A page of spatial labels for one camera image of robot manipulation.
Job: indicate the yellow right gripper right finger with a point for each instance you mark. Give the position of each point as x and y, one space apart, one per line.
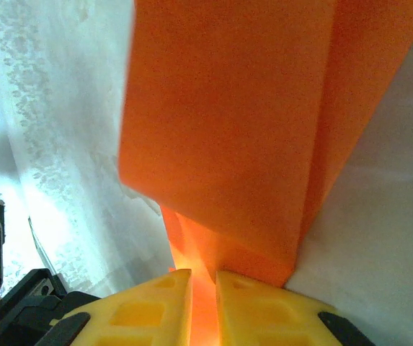
264 317

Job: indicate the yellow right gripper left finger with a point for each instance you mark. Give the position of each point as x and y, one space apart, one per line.
137 313

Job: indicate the orange paper sheet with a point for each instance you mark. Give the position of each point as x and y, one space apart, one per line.
220 126

